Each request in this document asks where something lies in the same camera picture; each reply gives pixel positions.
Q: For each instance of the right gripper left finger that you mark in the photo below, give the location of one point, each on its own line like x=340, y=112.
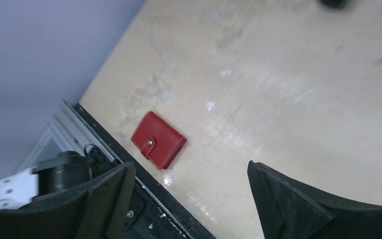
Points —
x=93, y=210

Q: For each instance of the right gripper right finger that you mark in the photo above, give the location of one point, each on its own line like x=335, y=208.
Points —
x=289, y=209

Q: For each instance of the red card holder wallet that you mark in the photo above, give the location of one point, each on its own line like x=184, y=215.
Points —
x=157, y=140

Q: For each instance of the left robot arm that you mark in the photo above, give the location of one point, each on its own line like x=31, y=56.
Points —
x=67, y=170

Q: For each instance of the black front table rail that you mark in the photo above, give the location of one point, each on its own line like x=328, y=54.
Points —
x=162, y=216

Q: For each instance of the aluminium frame rail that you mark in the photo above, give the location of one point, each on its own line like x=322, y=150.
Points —
x=67, y=130

